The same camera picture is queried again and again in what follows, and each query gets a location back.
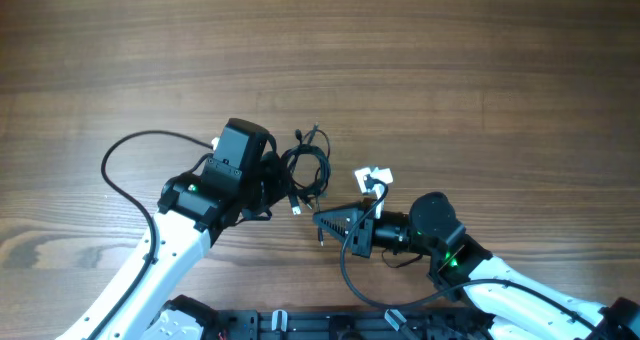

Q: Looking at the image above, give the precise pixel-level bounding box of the right camera black cable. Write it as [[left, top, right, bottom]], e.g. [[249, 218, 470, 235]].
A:
[[339, 177, 616, 340]]

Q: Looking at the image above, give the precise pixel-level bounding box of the black USB cable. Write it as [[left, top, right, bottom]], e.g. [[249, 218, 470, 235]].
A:
[[277, 122, 334, 247]]

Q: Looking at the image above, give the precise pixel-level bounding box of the camera black cable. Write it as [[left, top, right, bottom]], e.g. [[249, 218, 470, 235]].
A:
[[339, 177, 616, 340], [84, 129, 216, 340]]

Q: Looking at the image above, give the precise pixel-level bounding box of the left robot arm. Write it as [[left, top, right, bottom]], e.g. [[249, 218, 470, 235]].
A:
[[62, 118, 285, 339]]

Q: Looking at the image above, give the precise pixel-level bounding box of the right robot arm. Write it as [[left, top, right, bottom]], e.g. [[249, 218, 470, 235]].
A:
[[313, 192, 639, 339]]

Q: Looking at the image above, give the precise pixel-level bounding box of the left camera black cable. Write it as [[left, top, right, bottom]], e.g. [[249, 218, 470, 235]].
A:
[[84, 129, 216, 340]]

